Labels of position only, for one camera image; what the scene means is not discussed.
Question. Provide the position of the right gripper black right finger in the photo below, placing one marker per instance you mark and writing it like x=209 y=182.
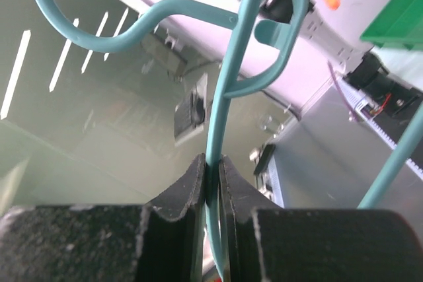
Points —
x=264 y=242

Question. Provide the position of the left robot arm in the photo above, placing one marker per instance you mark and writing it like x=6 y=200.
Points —
x=337 y=40

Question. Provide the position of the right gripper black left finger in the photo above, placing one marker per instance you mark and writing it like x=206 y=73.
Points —
x=161 y=240

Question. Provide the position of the teal plastic hanger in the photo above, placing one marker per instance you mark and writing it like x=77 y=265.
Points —
x=228 y=87

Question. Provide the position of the green plastic tray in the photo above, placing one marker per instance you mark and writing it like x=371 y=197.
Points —
x=397 y=26

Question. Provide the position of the white slotted cable duct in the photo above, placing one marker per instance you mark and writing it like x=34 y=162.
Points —
x=362 y=105

